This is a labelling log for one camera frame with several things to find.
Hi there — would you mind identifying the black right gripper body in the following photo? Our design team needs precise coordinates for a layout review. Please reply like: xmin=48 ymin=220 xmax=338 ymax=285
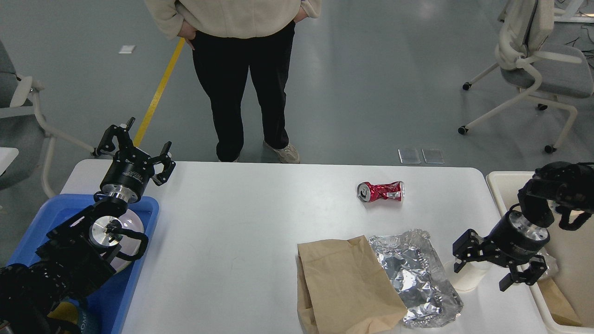
xmin=482 ymin=210 xmax=551 ymax=271

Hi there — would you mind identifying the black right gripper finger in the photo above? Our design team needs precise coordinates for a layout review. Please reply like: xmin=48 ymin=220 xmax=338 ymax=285
xmin=452 ymin=229 xmax=495 ymax=273
xmin=499 ymin=255 xmax=547 ymax=292

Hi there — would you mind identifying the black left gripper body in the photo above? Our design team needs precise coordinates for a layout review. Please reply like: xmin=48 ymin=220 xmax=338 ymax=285
xmin=100 ymin=148 xmax=160 ymax=204

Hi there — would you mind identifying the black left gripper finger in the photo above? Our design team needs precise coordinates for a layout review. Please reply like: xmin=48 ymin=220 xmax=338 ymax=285
xmin=150 ymin=141 xmax=176 ymax=186
xmin=92 ymin=117 xmax=140 ymax=161

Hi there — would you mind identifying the white paper cup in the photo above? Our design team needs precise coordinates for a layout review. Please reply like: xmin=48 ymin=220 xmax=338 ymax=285
xmin=444 ymin=261 xmax=493 ymax=292

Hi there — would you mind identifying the pink plate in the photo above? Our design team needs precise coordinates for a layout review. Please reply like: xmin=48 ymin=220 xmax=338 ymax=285
xmin=110 ymin=209 xmax=144 ymax=273

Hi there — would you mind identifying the crushed red can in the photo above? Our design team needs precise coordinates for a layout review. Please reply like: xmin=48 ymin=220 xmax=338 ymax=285
xmin=356 ymin=180 xmax=405 ymax=203

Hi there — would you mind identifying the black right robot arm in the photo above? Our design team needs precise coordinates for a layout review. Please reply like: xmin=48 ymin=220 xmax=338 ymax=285
xmin=452 ymin=161 xmax=594 ymax=291

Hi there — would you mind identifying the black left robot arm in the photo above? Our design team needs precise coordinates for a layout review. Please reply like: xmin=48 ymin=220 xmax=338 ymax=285
xmin=1 ymin=118 xmax=176 ymax=334

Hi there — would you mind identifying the crumpled foil in bin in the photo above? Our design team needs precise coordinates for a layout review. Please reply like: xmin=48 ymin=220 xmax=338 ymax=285
xmin=537 ymin=248 xmax=559 ymax=281

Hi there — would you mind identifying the white plastic bin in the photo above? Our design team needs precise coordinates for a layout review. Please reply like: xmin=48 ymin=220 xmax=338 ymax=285
xmin=486 ymin=171 xmax=594 ymax=334

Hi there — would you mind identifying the brown paper in bin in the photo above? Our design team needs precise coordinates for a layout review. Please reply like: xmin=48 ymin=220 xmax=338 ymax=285
xmin=537 ymin=278 xmax=583 ymax=327

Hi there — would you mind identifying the crumpled aluminium foil tray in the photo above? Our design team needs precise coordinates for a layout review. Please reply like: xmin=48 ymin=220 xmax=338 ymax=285
xmin=368 ymin=229 xmax=463 ymax=328

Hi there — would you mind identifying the grey chair at left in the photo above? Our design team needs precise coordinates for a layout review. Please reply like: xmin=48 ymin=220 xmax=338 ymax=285
xmin=0 ymin=44 xmax=96 ymax=198

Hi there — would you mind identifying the white table at left edge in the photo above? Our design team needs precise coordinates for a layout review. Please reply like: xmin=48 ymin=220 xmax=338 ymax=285
xmin=0 ymin=147 xmax=19 ymax=175

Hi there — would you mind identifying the brown paper bag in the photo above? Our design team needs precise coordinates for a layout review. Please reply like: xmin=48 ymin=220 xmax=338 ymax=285
xmin=297 ymin=236 xmax=407 ymax=334

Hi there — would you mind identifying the person in black trousers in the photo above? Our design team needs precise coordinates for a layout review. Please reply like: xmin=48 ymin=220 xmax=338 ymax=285
xmin=145 ymin=0 xmax=322 ymax=164

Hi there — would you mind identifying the white grey office chair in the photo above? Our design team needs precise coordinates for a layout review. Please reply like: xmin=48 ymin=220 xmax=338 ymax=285
xmin=458 ymin=0 xmax=593 ymax=154

